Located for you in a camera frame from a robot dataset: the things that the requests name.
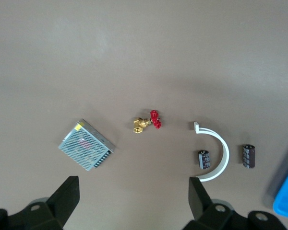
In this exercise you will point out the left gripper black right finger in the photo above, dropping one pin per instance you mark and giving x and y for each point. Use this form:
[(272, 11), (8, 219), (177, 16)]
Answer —
[(201, 206)]

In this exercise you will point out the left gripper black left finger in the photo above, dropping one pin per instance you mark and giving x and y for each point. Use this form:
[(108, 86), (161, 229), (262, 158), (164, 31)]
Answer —
[(62, 203)]

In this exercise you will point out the white half-round pipe clamp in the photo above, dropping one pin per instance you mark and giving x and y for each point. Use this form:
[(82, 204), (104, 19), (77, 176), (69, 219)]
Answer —
[(226, 153)]

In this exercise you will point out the metal mesh power supply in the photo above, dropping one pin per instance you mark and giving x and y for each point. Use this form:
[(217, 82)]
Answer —
[(86, 146)]

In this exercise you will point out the brass valve red handwheel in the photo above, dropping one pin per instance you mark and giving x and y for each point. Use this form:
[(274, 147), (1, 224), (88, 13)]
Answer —
[(141, 123)]

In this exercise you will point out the brown table cover mat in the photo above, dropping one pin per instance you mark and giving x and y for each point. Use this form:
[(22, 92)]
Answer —
[(144, 48)]

